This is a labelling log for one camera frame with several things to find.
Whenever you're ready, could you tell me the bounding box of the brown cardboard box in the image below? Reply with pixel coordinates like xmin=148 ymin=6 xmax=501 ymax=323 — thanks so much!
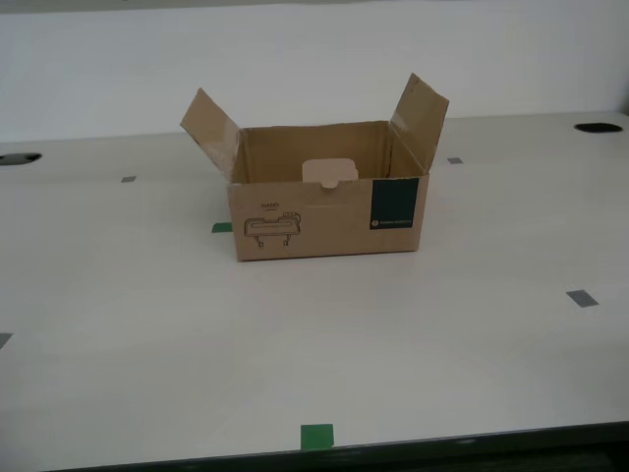
xmin=179 ymin=72 xmax=450 ymax=264

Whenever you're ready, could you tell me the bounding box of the white wall raceway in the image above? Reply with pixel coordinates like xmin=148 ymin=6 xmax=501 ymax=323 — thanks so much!
xmin=0 ymin=0 xmax=629 ymax=15

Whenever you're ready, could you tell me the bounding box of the black table cable grommet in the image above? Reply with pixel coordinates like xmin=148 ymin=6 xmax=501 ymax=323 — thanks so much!
xmin=573 ymin=122 xmax=623 ymax=135
xmin=0 ymin=152 xmax=43 ymax=166

